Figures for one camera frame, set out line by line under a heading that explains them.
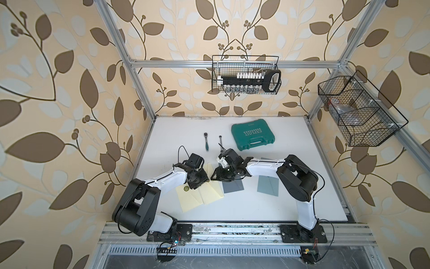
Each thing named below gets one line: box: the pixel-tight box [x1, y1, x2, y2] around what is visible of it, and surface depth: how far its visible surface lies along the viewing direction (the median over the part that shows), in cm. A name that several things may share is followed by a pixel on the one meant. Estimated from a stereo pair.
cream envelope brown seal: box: [198, 161, 224, 205], surface depth 89 cm
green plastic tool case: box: [231, 118, 275, 151], surface depth 107 cm
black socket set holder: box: [216, 69, 282, 94], surface depth 86 cm
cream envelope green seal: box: [175, 184, 204, 213], surface depth 87 cm
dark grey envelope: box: [221, 179, 245, 194], surface depth 90 cm
